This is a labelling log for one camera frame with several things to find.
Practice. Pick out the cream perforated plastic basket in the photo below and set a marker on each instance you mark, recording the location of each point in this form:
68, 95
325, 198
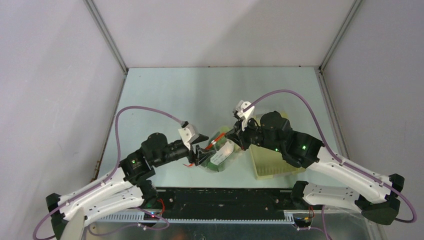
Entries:
269, 164

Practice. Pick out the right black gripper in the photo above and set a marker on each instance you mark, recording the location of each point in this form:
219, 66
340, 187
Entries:
238, 134

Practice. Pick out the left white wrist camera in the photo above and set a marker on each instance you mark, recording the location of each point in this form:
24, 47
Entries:
188, 134

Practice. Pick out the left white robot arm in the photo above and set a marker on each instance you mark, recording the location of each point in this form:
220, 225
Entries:
126, 187

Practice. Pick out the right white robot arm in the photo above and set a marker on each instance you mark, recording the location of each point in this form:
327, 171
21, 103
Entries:
373, 195

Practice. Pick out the clear zip top bag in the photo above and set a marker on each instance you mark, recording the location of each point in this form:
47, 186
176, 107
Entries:
218, 152

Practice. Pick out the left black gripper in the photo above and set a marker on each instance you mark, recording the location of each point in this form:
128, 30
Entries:
201, 154

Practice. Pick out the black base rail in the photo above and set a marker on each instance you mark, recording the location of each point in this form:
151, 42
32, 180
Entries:
244, 204

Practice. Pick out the green bok choy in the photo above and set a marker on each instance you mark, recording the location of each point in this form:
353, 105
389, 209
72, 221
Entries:
215, 159

